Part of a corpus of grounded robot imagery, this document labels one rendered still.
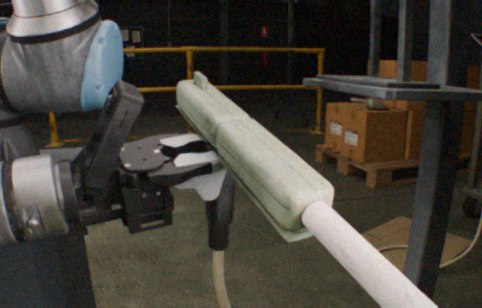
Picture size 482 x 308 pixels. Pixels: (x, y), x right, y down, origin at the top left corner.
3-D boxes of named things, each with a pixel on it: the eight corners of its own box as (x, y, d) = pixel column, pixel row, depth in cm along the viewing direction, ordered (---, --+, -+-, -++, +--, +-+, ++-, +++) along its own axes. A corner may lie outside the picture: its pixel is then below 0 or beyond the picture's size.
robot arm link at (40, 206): (16, 145, 38) (8, 190, 31) (57, 138, 40) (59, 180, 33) (33, 210, 43) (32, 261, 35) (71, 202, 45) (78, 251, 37)
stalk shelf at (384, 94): (498, 101, 53) (498, 92, 53) (384, 99, 49) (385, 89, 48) (391, 86, 83) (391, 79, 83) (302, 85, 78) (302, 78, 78)
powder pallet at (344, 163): (417, 150, 357) (418, 135, 353) (482, 171, 283) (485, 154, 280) (315, 161, 318) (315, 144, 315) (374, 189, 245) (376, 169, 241)
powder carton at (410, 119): (414, 147, 305) (418, 105, 296) (440, 155, 279) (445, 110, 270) (382, 151, 291) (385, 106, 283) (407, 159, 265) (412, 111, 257)
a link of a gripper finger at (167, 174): (205, 162, 44) (132, 171, 42) (205, 148, 44) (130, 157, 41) (215, 182, 40) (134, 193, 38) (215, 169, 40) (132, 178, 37)
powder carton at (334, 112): (360, 142, 323) (362, 101, 315) (382, 149, 297) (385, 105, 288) (324, 145, 310) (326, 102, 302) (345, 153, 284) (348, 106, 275)
